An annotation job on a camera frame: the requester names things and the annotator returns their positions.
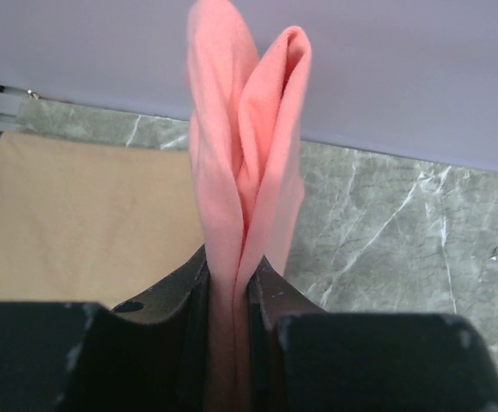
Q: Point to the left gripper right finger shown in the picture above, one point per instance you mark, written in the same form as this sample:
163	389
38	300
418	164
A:
307	359

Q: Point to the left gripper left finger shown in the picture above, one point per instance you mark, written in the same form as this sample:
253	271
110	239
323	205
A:
146	354

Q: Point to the pink t shirt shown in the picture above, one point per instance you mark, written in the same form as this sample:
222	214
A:
244	144

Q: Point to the brown cardboard sheet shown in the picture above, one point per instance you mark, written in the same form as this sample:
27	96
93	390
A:
89	222

